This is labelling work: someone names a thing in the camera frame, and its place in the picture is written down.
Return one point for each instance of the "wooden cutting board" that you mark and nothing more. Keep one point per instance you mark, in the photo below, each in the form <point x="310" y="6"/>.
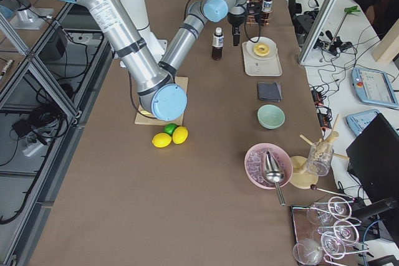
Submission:
<point x="146" y="118"/>

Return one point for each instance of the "grey folded cloth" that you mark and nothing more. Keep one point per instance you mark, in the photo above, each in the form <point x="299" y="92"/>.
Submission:
<point x="270" y="92"/>

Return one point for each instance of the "yellow lemon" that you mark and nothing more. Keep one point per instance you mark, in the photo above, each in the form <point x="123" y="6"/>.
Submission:
<point x="180" y="135"/>
<point x="161" y="140"/>

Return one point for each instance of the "black laptop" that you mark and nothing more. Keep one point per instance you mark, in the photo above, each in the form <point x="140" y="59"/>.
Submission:
<point x="374" y="159"/>

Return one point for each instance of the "copper wire bottle rack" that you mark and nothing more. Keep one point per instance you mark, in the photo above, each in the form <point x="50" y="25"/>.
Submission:
<point x="255" y="13"/>

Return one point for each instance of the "mint green bowl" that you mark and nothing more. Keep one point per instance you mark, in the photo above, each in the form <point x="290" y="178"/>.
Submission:
<point x="270" y="116"/>

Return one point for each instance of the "glazed donut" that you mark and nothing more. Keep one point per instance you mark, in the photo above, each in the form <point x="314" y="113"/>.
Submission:
<point x="261" y="50"/>

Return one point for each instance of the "upper yellow lemon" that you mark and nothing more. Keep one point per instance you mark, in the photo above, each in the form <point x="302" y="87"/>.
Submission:
<point x="180" y="135"/>

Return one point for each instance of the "pink bowl with ice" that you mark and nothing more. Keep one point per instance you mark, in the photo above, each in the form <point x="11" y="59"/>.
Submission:
<point x="253" y="163"/>

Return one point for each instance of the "aluminium frame post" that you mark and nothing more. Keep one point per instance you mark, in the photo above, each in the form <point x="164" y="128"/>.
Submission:
<point x="315" y="30"/>

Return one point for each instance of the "glass jar with sticks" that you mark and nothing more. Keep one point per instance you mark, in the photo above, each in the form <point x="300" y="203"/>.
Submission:
<point x="321" y="153"/>

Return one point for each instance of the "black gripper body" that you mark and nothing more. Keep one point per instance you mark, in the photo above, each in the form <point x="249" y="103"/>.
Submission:
<point x="235" y="22"/>

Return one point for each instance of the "steel ice scoop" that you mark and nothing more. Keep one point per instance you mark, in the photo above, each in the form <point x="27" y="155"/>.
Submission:
<point x="274" y="175"/>

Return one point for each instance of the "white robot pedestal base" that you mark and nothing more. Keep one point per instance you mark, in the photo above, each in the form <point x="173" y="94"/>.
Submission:
<point x="137" y="11"/>

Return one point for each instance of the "tea bottle lower left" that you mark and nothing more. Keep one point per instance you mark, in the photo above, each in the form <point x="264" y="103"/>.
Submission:
<point x="266" y="6"/>

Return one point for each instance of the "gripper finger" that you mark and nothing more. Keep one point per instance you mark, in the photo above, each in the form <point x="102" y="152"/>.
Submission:
<point x="238" y="34"/>
<point x="234" y="37"/>

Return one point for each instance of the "tray of wine glasses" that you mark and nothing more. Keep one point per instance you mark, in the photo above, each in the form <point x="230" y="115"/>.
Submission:
<point x="326" y="232"/>

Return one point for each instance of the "white round plate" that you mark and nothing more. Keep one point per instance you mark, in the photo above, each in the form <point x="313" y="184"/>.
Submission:
<point x="272" y="45"/>

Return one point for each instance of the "lower yellow lemon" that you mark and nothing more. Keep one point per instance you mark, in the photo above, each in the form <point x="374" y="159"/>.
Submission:
<point x="161" y="140"/>

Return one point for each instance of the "cream tray with bear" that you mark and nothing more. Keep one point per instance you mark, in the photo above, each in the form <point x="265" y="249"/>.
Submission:
<point x="257" y="67"/>

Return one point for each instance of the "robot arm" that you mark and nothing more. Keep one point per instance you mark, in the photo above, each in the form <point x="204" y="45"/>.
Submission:
<point x="158" y="93"/>

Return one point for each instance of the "blue teach pendant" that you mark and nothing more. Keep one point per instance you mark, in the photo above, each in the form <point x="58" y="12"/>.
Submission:
<point x="373" y="87"/>
<point x="357" y="122"/>

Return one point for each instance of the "tea bottle top rack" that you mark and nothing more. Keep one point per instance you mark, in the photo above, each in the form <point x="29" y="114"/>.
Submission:
<point x="217" y="44"/>

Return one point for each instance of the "green lime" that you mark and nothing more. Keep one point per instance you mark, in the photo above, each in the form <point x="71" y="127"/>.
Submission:
<point x="170" y="128"/>

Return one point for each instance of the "round wooden coaster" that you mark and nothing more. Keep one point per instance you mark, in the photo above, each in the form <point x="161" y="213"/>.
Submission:
<point x="300" y="177"/>

